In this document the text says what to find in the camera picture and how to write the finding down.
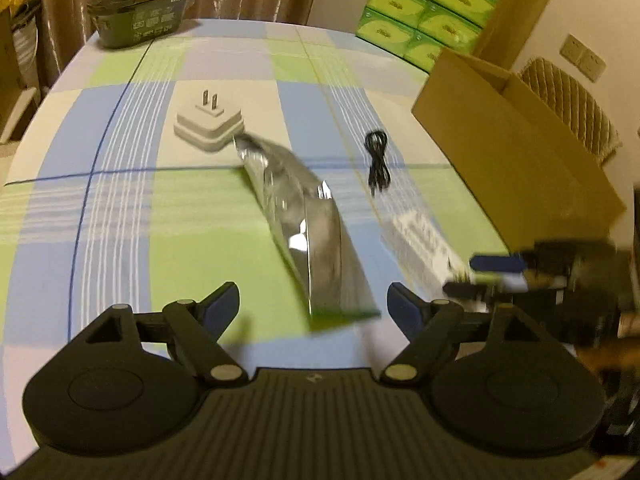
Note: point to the white power adapter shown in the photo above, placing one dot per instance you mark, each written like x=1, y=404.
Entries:
x=210, y=127

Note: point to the stack of green tissue boxes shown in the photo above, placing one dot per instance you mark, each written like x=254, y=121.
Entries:
x=400, y=5

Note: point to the silver foil bag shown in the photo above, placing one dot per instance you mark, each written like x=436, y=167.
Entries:
x=310, y=240

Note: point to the cardboard box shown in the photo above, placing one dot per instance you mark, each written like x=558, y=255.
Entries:
x=500, y=135

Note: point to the small white box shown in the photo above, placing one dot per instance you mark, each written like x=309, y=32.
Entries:
x=420, y=242

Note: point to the beige wall socket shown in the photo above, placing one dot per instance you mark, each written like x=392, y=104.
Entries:
x=582, y=57

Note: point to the dark green wrapped food pack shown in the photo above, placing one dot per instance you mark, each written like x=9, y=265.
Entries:
x=140, y=25

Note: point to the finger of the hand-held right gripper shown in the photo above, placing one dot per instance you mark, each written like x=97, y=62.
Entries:
x=470, y=290
x=497, y=263

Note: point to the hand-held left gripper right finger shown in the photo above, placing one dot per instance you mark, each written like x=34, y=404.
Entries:
x=405, y=310

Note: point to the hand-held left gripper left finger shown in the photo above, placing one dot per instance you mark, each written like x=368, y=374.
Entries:
x=220, y=306

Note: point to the grey plastic bag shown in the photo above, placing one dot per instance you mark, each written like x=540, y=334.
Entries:
x=27, y=40

